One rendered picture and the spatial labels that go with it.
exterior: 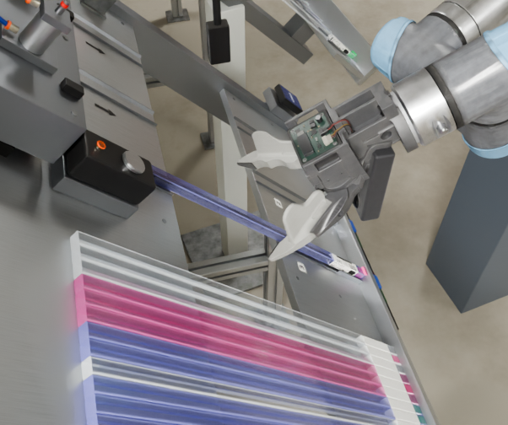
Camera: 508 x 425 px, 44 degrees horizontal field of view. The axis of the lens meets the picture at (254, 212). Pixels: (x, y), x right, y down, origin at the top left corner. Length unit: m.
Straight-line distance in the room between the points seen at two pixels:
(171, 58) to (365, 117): 0.36
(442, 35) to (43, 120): 0.51
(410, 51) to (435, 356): 1.06
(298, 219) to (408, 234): 1.27
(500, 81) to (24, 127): 0.45
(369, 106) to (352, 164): 0.06
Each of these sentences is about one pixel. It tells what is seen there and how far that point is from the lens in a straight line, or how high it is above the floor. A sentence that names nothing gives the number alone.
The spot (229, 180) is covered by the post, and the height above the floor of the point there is 0.37.
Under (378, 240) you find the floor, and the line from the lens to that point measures 1.89.
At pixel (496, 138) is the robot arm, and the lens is 0.78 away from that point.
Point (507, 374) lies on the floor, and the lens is 1.77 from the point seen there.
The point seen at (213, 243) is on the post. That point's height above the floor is 0.01.
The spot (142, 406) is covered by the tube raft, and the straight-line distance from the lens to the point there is 0.47.
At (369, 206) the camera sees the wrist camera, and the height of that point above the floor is 0.93.
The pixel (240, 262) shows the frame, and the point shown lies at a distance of 1.42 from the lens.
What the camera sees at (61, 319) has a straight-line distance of 0.47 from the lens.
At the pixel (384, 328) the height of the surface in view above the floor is 0.73.
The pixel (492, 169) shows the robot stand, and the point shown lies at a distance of 1.48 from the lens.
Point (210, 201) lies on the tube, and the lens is 0.70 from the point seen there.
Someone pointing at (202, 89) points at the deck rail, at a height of 0.86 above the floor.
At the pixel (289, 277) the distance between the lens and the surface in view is 0.76.
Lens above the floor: 1.50
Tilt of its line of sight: 51 degrees down
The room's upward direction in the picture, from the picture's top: straight up
